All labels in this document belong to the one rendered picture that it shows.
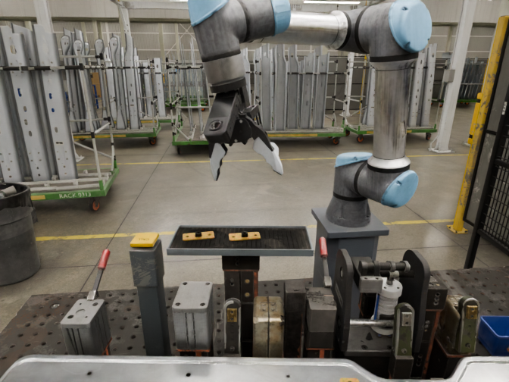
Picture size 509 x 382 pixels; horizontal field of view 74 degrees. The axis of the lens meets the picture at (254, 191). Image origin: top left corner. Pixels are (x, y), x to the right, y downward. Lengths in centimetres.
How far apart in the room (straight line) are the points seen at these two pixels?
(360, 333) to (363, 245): 33
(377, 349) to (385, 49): 72
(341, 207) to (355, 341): 43
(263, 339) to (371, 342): 28
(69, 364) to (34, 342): 60
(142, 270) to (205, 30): 63
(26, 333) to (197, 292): 86
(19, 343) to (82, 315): 62
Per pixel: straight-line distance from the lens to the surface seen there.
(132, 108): 804
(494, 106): 373
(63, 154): 466
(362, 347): 92
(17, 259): 323
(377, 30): 95
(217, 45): 64
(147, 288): 101
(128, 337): 137
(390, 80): 96
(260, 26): 69
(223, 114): 63
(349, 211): 114
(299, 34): 90
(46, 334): 150
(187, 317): 79
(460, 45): 766
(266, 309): 81
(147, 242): 94
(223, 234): 94
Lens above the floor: 159
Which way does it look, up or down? 20 degrees down
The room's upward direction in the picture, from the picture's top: straight up
